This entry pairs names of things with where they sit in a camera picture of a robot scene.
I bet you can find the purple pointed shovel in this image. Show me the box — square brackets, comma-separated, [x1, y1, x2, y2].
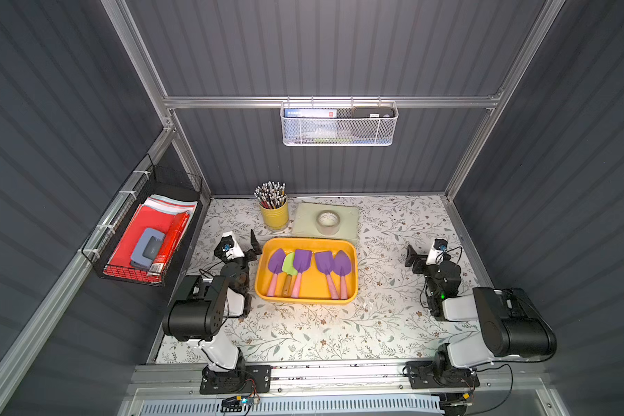
[266, 249, 286, 297]
[334, 251, 352, 300]

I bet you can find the grey hole punch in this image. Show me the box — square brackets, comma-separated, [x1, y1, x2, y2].
[130, 228, 165, 270]

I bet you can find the black device in basket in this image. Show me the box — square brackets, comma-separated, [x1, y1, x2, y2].
[350, 107, 398, 141]

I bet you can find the roll of clear tape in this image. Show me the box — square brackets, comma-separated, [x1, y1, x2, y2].
[315, 210, 341, 236]

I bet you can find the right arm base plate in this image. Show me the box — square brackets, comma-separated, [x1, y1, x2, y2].
[402, 361, 480, 391]

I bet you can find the light green mat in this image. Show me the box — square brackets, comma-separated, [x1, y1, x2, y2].
[291, 202, 360, 245]

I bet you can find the small green wooden-handled shovel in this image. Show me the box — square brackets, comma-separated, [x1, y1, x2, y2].
[282, 252, 297, 297]

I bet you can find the red folder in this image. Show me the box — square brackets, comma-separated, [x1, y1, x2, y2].
[102, 198, 197, 285]

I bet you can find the black wire side basket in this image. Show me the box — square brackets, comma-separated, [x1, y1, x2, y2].
[81, 158, 203, 286]

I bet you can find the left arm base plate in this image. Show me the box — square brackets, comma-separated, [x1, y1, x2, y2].
[199, 365, 272, 395]

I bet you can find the yellow plastic storage tray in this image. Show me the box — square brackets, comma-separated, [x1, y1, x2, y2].
[255, 237, 359, 306]

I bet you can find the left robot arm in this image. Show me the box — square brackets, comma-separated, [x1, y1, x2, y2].
[162, 232, 262, 375]

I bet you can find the purple square shovel pink handle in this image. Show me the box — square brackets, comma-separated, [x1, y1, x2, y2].
[291, 249, 312, 298]

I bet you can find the yellow pencil cup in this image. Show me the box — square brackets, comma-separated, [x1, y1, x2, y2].
[260, 201, 289, 231]

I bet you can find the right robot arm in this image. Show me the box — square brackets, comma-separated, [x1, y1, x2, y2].
[405, 239, 557, 381]

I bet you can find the small circuit board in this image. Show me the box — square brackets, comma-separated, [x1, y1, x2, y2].
[220, 395, 259, 414]

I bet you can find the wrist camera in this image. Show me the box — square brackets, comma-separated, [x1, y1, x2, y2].
[219, 232, 244, 260]
[426, 239, 448, 265]

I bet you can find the bundle of pencils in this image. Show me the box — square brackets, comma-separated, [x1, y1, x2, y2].
[254, 181, 288, 210]

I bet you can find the white wire wall basket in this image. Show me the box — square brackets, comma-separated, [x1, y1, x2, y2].
[280, 102, 400, 147]

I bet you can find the red booklet package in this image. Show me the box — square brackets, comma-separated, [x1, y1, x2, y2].
[148, 211, 190, 276]

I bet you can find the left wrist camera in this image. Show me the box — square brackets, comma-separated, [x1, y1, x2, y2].
[219, 232, 244, 260]

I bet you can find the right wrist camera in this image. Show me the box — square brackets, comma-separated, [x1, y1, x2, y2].
[426, 239, 448, 265]

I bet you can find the blue white box in basket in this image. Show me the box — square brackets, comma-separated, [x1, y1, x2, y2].
[282, 109, 337, 144]

